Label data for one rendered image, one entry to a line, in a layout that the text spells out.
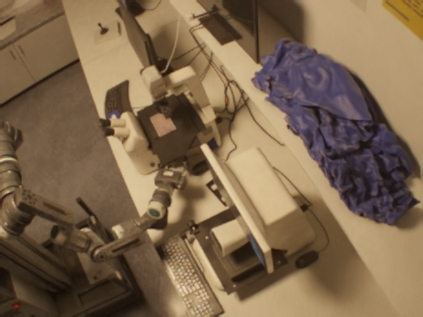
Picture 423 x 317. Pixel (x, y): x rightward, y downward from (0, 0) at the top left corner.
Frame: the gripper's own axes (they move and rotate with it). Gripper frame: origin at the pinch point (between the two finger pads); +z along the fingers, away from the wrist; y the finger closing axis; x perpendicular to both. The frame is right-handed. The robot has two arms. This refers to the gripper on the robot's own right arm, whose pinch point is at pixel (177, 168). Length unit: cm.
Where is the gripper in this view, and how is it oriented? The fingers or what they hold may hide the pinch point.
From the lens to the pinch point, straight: 191.8
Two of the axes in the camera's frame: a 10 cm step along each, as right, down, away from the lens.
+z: 2.7, -6.0, 7.5
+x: -0.7, -7.9, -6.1
